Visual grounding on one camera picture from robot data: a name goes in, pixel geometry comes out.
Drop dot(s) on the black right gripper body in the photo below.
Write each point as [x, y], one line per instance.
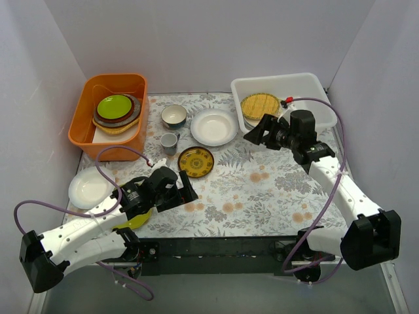
[268, 131]

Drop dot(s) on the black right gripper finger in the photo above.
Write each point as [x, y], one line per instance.
[258, 136]
[269, 130]

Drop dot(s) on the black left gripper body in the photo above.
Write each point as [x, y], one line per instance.
[177, 198]

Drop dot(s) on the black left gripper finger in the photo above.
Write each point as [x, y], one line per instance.
[171, 200]
[187, 192]

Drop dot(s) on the round bamboo woven tray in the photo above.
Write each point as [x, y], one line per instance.
[255, 106]

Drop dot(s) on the cream green glazed plate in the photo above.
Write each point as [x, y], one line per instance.
[250, 123]

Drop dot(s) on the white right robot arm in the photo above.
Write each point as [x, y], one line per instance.
[373, 234]

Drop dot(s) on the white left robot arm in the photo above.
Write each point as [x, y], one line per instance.
[99, 234]

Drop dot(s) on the white plastic bin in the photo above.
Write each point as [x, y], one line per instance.
[299, 85]

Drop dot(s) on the orange plastic bin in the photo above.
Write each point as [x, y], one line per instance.
[81, 130]

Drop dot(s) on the yellow black patterned plate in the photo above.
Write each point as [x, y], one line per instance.
[196, 161]

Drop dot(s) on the grey ceramic mug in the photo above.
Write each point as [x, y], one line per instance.
[169, 142]

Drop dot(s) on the lime green dotted plate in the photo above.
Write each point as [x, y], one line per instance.
[134, 220]

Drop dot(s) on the white deep plate blue rim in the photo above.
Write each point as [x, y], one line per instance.
[214, 127]

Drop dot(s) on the floral patterned table mat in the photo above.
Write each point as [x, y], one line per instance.
[251, 191]

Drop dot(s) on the dark teal ceramic bowl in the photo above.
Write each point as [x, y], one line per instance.
[174, 117]

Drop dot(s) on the yellow woven basket plate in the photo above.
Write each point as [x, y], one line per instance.
[115, 128]

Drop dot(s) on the white deep plate left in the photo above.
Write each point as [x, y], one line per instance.
[89, 188]

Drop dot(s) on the dark brown plate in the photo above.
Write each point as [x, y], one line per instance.
[128, 115]

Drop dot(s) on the white square plate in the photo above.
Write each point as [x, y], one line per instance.
[102, 137]

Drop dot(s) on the grey speckled plate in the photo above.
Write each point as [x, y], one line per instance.
[136, 105]

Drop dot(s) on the lime green small plate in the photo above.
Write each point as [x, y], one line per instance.
[114, 107]

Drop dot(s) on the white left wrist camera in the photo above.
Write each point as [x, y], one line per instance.
[164, 162]

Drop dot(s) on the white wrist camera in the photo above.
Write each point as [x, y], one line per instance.
[287, 106]
[164, 162]

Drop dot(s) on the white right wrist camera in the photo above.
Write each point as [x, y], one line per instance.
[287, 106]

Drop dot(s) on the aluminium frame rail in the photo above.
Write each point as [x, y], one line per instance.
[123, 245]

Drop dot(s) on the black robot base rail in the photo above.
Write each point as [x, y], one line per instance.
[212, 256]

